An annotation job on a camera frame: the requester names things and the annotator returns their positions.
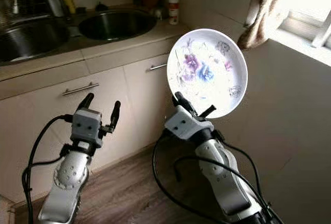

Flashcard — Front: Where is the white barred window frame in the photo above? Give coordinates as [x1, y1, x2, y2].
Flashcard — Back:
[272, 0, 331, 64]

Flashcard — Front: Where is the white plastic bottle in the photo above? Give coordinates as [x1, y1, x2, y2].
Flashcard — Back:
[45, 0, 63, 18]

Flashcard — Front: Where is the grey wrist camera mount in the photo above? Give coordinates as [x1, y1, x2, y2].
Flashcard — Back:
[72, 108, 104, 147]
[164, 105, 207, 141]

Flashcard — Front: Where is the floral white plate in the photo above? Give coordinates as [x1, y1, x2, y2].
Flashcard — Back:
[167, 28, 248, 120]

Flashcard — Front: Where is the cream sink base cabinet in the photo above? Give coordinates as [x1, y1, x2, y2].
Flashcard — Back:
[0, 48, 179, 206]

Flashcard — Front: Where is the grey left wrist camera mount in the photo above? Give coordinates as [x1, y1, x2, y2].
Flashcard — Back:
[72, 108, 104, 147]

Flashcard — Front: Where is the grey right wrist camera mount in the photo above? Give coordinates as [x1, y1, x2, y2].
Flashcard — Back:
[164, 105, 207, 141]

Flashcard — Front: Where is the white bottle orange label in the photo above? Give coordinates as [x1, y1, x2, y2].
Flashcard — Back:
[168, 0, 180, 25]

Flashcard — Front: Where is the stainless steel double sink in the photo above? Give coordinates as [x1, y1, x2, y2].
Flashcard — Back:
[0, 8, 158, 64]

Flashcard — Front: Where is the beige knotted curtain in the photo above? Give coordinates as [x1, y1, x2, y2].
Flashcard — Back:
[238, 0, 298, 50]

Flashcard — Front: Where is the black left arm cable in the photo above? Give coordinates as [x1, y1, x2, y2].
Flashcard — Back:
[22, 113, 76, 224]

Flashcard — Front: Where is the steel bar cabinet handle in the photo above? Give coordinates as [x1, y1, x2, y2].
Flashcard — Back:
[149, 63, 169, 71]
[62, 82, 100, 97]

